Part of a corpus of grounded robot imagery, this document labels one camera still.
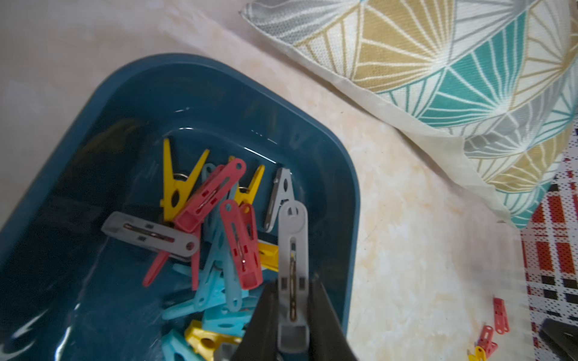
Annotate patterned teal gold pillow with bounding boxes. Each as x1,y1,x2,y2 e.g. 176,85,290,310
241,1,577,228

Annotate teal clothespin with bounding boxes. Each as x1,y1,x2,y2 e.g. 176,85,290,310
202,296,258,338
161,330,204,361
200,163,250,313
162,222,226,320

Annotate red clothespin front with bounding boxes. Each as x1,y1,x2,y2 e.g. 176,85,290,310
174,158,246,233

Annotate teal clothespin front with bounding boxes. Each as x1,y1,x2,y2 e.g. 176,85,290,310
161,330,204,361

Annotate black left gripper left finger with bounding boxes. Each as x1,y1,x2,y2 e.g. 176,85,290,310
232,282,279,361

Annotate grey clothespin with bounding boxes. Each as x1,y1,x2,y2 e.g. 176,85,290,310
101,211,200,259
277,201,309,353
264,168,294,233

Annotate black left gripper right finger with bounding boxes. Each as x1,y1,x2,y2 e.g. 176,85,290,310
308,278,357,361

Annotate dark teal storage box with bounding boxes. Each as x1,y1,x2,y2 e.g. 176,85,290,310
1,54,361,360

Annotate yellow clothespin front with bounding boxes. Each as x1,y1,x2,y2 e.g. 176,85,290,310
258,241,278,272

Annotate yellow clothespin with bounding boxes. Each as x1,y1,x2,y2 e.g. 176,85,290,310
185,320,242,360
227,165,266,205
258,241,278,272
468,346,487,361
160,138,210,223

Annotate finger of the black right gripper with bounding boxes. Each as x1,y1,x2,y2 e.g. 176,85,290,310
539,319,577,361

